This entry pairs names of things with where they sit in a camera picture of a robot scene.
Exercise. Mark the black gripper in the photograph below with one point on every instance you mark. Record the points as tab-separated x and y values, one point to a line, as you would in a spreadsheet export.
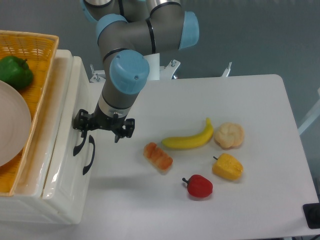
121	127

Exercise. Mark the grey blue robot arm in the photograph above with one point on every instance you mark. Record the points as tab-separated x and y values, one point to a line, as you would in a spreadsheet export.
126	32

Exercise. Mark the white drawer cabinet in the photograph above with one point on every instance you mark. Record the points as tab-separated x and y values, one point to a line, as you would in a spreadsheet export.
27	203

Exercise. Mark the orange glazed bread loaf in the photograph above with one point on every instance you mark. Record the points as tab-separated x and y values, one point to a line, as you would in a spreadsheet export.
157	157

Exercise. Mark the beige plate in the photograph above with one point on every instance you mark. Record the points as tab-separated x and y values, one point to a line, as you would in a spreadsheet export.
15	123

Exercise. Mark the yellow banana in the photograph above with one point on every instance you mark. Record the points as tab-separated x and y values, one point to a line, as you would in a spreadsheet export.
192	141

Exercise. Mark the yellow wicker basket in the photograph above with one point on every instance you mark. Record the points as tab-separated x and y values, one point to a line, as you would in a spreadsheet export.
40	50

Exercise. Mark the green bell pepper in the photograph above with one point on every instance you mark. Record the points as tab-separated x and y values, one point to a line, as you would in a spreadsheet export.
15	72

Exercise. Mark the red bell pepper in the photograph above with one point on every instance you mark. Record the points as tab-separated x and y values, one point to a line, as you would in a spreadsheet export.
198	186

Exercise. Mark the round bread roll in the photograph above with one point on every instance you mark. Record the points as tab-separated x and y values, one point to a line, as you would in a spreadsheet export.
229	135

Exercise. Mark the yellow bell pepper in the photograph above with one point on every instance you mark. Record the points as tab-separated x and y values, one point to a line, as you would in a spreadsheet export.
227	167

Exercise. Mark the black device at edge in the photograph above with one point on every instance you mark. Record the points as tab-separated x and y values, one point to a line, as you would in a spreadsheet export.
312	215

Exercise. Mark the white frame bar right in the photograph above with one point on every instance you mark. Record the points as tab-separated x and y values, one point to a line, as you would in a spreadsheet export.
309	118

